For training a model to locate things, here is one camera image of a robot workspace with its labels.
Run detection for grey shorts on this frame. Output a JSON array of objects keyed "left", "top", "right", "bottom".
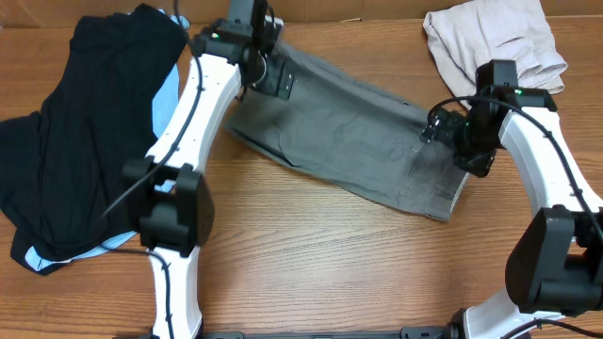
[{"left": 224, "top": 44, "right": 468, "bottom": 220}]

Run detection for beige folded shorts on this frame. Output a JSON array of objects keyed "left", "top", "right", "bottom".
[{"left": 423, "top": 0, "right": 568, "bottom": 96}]

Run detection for black garment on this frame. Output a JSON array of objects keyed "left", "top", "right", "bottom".
[{"left": 1, "top": 4, "right": 185, "bottom": 261}]

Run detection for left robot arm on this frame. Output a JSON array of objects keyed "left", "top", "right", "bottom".
[{"left": 119, "top": 0, "right": 295, "bottom": 338}]

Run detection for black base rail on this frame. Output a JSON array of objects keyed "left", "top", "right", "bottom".
[{"left": 193, "top": 324, "right": 464, "bottom": 339}]

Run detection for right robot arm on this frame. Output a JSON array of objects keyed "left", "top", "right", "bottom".
[{"left": 400, "top": 59, "right": 602, "bottom": 338}]

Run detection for light blue garment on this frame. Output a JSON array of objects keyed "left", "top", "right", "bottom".
[{"left": 24, "top": 8, "right": 191, "bottom": 273}]

